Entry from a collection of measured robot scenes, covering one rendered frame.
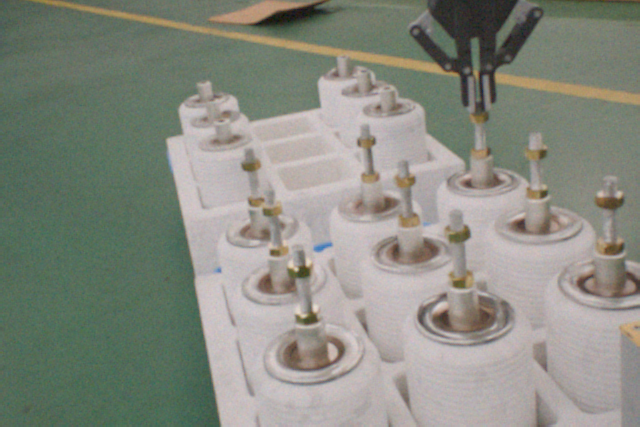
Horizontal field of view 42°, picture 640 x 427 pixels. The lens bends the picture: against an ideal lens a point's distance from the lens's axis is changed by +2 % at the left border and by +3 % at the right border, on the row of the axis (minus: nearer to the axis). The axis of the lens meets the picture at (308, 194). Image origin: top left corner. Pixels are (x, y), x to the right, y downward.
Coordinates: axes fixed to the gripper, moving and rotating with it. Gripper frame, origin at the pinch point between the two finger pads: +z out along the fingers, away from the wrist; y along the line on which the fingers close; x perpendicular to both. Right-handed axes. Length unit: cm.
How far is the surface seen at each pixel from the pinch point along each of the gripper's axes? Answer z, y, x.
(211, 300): 17.0, 29.5, 6.4
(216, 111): 8.1, 33.6, -35.0
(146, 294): 35, 49, -30
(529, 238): 9.8, -1.8, 14.1
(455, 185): 9.7, 2.9, 0.4
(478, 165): 7.6, 0.5, 0.9
